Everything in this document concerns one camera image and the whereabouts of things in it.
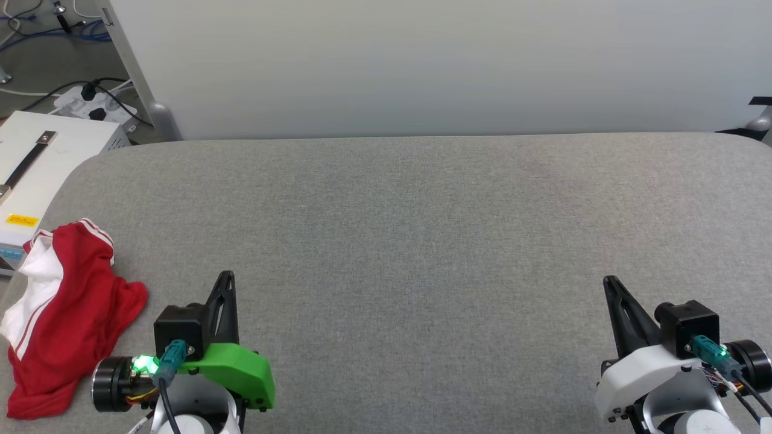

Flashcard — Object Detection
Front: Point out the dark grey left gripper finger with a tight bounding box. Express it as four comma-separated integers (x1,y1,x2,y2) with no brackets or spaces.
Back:
221,271,240,346
204,272,227,349

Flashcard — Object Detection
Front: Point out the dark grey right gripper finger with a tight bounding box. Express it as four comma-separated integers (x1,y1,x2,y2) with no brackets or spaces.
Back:
603,276,641,362
612,276,663,351

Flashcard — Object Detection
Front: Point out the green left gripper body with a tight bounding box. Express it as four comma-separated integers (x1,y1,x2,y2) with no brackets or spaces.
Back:
179,342,277,412

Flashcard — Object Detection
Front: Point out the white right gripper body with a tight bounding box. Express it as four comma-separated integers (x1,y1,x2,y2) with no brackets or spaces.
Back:
593,342,727,424

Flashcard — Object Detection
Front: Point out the red and white shirt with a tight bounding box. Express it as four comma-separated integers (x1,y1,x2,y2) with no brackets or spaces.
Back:
0,218,150,420

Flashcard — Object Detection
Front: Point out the grey fabric sofa cushion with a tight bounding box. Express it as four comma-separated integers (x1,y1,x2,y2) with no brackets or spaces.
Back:
0,131,772,434

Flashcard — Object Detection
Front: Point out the grey metal partition foot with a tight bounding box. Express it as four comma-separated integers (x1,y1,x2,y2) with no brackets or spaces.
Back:
715,95,772,143
148,101,183,143

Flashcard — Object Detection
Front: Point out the white power strip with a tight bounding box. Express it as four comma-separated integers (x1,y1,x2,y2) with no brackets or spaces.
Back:
53,84,139,132

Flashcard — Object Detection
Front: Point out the white partition panel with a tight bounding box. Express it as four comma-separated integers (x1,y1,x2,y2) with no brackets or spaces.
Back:
96,0,772,142

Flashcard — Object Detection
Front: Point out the white box with black strap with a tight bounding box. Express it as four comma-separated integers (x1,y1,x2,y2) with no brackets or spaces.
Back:
0,111,132,277

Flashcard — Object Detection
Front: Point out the black power cable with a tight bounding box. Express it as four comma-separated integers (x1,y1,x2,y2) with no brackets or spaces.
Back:
21,77,154,128

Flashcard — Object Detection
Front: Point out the white floor cable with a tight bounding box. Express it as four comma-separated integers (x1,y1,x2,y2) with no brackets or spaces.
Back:
0,86,64,98

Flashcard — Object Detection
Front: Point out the blue floor cable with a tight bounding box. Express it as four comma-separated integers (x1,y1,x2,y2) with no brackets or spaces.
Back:
0,11,114,54

